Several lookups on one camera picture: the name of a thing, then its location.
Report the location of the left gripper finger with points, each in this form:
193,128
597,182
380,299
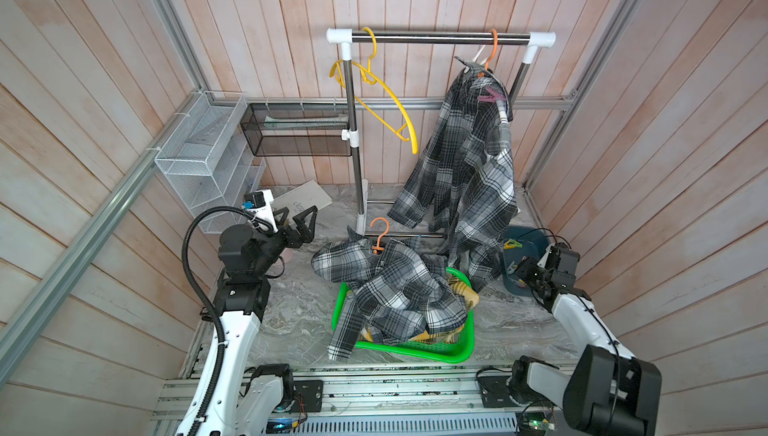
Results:
305,224
281,218

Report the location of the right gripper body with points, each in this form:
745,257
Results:
532,274

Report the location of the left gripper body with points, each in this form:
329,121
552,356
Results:
284,238

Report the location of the yellow plaid shirt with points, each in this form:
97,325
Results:
430,321

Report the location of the grey plaid shirt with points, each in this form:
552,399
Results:
398,274
463,183

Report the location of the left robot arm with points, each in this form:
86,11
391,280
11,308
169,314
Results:
231,399

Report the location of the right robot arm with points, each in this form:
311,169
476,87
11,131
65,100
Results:
610,391

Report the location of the dark teal tray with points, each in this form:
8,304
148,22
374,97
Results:
535,242

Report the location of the yellow clothespin in tray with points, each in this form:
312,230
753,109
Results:
511,244

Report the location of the black mesh shelf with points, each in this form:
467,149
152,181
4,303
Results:
274,131

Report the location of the green plastic basket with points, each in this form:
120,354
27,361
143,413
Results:
451,353

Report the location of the metal clothes rack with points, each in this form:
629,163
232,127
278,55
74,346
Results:
345,38

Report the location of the pink clothespin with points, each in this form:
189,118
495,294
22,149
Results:
492,96

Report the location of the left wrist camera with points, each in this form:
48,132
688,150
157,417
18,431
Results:
259,205

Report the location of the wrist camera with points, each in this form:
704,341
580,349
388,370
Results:
560,265
259,205

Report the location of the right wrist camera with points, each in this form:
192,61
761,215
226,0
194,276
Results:
560,265

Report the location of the white wire shelf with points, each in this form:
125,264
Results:
207,159

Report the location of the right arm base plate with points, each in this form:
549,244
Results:
495,391

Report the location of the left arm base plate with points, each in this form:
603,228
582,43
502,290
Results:
306,398

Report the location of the aluminium front rail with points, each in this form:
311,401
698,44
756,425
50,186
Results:
400,389

